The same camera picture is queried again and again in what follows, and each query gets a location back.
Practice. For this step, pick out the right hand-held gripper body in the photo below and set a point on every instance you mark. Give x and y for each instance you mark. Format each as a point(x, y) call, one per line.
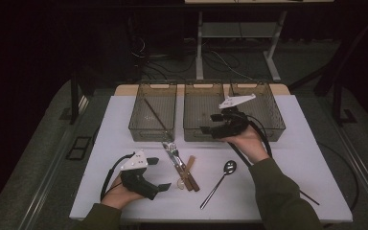
point(233, 126)

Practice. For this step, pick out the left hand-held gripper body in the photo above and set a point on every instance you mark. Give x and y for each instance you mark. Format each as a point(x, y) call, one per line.
point(134, 163)

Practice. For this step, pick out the transparent brown plastic bin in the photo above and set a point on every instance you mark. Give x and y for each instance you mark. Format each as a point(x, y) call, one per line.
point(164, 102)
point(268, 111)
point(199, 105)

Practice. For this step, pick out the black chopstick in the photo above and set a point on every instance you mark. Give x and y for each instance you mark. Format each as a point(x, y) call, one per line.
point(239, 154)

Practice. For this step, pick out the person's right hand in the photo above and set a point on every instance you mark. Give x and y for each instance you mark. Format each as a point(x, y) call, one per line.
point(250, 145)

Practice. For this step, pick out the person's left hand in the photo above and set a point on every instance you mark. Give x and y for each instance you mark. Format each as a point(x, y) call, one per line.
point(118, 196)

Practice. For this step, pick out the white metal desk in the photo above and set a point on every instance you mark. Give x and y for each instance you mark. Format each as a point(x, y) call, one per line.
point(199, 57)

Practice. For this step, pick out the white table sheet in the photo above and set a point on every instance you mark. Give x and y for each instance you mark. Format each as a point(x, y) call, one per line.
point(300, 159)

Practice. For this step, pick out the black metal stand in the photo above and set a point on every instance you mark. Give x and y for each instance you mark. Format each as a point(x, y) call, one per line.
point(74, 96)
point(337, 102)

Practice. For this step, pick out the black floor frame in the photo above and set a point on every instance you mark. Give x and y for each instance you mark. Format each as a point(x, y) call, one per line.
point(73, 155)

